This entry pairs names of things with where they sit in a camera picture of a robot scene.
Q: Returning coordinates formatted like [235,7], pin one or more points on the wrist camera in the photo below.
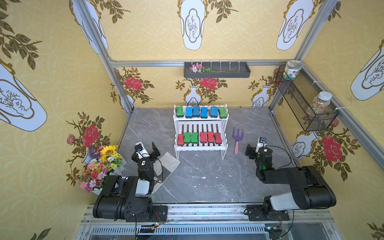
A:
[262,142]
[141,151]

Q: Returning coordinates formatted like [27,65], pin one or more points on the red eraser bottom right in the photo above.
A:
[218,138]

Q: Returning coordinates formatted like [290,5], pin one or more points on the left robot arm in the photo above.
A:
[127,198]

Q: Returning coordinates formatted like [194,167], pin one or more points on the jar with patterned label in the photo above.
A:
[291,70]

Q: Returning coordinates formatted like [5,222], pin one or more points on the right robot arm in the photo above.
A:
[308,189]

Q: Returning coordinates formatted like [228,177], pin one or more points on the pink artificial flowers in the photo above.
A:
[199,68]

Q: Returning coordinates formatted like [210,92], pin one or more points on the colourful flower bouquet basket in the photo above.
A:
[101,165]

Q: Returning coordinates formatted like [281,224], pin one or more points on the purple garden fork pink handle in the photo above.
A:
[238,135]

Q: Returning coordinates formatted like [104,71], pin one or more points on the red eraser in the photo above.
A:
[203,137]
[218,138]
[180,140]
[210,137]

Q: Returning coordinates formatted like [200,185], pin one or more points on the white grey work glove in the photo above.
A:
[163,168]

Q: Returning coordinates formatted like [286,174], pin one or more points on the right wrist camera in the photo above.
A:
[262,142]

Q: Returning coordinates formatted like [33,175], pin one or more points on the blue eraser top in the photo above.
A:
[189,112]
[214,112]
[204,113]
[196,111]

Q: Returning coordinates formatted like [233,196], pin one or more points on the metal base rail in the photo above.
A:
[214,219]

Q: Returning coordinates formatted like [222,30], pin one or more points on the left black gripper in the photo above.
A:
[147,155]

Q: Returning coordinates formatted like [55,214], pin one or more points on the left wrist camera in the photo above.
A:
[141,151]

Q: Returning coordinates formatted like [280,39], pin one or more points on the red eraser bottom left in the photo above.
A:
[180,140]

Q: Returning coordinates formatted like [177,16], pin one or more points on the dark grey wall tray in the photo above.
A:
[222,69]

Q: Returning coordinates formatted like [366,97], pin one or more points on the green eraser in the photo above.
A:
[223,112]
[179,111]
[194,138]
[187,138]

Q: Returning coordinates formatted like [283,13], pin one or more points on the clear jar white lid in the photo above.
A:
[319,104]

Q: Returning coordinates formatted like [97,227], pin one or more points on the black wire wall basket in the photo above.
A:
[299,95]

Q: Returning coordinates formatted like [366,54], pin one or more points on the white two-tier slatted shelf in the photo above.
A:
[197,125]

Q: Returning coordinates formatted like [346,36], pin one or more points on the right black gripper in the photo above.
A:
[252,151]

